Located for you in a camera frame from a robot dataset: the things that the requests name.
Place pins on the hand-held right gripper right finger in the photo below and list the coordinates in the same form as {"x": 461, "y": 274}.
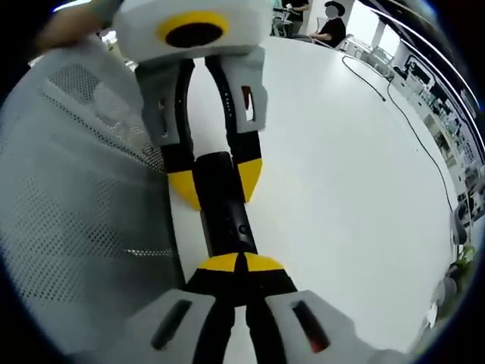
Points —
{"x": 303, "y": 326}

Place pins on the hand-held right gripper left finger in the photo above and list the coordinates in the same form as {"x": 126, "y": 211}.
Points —
{"x": 178, "y": 326}

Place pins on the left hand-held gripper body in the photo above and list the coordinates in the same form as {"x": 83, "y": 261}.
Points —
{"x": 144, "y": 34}

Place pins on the black remote control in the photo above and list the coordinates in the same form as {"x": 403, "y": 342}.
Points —
{"x": 227, "y": 212}

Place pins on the grey mesh office chair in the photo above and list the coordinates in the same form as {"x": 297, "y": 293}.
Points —
{"x": 76, "y": 197}

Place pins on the grey round pot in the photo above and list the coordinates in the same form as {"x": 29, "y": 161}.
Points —
{"x": 447, "y": 284}

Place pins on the green potted plant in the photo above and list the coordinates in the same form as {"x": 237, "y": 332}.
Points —
{"x": 467, "y": 258}

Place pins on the black headphones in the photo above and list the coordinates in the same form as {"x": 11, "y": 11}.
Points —
{"x": 459, "y": 223}

